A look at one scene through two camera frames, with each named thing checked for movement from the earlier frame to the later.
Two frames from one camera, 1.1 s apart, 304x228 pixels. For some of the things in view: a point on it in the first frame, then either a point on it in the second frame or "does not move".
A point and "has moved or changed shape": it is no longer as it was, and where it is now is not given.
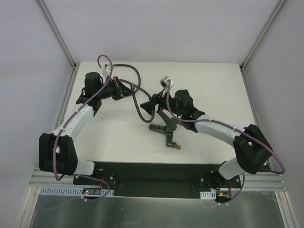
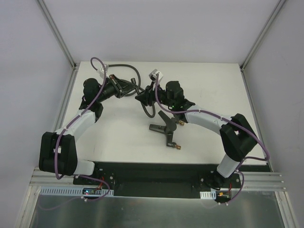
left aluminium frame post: (65, 48) does not move
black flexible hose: (138, 87) has moved or changed shape
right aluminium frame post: (280, 4) does not move
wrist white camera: (164, 82) → (153, 73)
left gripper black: (118, 88) does not move
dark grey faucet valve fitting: (168, 129) does not move
